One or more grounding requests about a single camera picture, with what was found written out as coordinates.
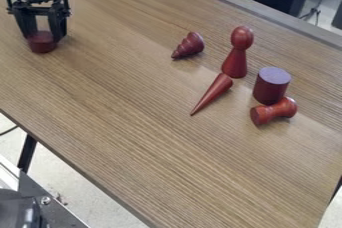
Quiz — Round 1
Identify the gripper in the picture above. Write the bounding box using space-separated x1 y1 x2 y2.
2 0 73 43

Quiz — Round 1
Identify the small red wooden cylinder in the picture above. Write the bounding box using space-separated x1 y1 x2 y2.
25 30 59 54

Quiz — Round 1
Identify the red ridged wooden cone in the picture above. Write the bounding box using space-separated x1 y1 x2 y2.
169 31 206 60

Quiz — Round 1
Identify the red smooth wooden cone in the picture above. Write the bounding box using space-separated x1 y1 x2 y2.
188 72 236 117

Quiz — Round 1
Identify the large red wooden cylinder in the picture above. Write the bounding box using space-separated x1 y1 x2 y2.
251 66 293 106

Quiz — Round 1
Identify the red wooden pawn figure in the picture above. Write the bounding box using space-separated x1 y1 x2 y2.
220 25 256 79

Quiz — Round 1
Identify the red wooden mushroom peg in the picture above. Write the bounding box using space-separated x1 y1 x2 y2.
248 96 300 127

